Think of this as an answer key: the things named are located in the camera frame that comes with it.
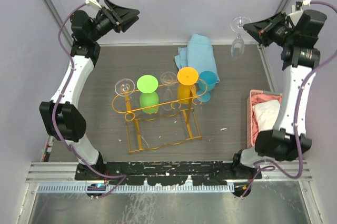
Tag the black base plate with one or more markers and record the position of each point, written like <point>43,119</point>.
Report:
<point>208,173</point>

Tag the gold wire glass rack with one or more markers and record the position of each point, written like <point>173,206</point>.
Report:
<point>149,132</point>

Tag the clear flute glass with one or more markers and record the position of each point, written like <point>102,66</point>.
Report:
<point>124,87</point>
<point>168,79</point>
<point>238,45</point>

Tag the blue plastic wine glass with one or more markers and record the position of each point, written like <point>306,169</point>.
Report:
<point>208,80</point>

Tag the light blue folded cloth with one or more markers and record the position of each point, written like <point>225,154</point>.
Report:
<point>198,54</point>

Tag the clear flute glass back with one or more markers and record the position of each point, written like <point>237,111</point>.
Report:
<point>168,79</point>

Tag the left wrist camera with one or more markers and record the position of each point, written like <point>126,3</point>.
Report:
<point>94,4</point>

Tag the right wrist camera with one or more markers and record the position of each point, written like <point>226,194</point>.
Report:
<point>297,11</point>

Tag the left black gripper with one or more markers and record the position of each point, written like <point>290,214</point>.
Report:
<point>115,14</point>

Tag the pink plastic basket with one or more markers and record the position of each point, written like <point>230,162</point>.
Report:
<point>249,119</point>

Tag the clear flute glass front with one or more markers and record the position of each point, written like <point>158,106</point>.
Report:
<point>124,87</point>

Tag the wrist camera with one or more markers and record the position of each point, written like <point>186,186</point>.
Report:
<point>94,4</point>
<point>297,11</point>

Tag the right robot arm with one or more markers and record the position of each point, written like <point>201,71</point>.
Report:
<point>297,34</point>

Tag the green plastic wine glass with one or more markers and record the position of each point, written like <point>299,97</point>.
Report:
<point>149,99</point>

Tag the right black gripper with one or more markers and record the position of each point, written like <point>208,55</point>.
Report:
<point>260,30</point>

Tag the slotted cable duct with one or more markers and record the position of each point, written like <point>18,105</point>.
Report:
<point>145,188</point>

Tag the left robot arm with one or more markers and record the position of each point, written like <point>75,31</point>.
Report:
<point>89,22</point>

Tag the orange plastic wine glass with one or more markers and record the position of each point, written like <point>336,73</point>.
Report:
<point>187,77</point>

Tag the white cloth in basket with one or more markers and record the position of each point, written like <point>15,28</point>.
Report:
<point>264,111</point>

